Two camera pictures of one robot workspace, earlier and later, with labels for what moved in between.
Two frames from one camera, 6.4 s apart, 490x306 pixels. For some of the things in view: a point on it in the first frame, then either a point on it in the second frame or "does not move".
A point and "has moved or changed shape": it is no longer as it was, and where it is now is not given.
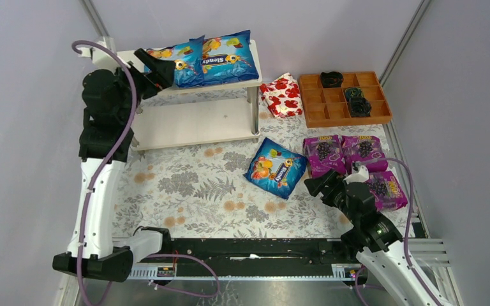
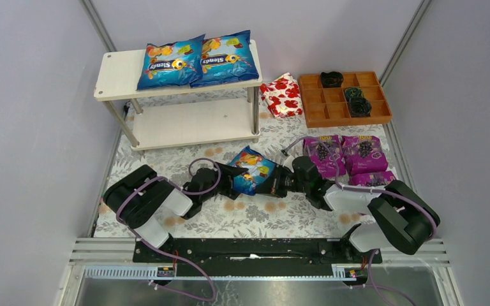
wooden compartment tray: x=324 y=106 does not move
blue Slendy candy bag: x=188 y=58 does not move
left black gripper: x=150 y=78 → x=224 y=183
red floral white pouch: x=282 y=96 does not move
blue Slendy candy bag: x=275 y=169 has moved or changed shape
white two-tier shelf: x=215 y=114 does not move
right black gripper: x=329 y=188 → x=276 y=183
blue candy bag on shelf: x=228 y=58 does not move
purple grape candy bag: x=363 y=150 does not move
